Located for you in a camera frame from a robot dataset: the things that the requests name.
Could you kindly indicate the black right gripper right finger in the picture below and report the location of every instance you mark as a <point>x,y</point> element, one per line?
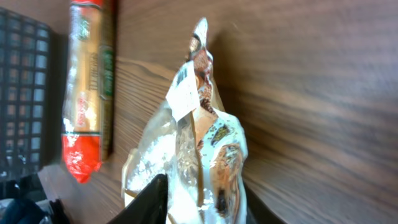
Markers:
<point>258,211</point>

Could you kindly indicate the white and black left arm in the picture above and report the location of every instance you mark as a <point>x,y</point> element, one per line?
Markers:
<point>24,201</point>

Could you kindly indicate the beige brown snack pouch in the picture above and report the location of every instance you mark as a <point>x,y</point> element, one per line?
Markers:
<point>199,147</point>

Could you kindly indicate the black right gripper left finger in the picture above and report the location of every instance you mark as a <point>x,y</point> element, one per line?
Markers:
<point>150,205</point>

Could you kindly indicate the grey plastic shopping basket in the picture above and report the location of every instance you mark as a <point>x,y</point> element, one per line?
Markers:
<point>25,52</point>

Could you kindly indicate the orange biscuit pack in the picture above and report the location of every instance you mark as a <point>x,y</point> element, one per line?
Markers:
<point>88,103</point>

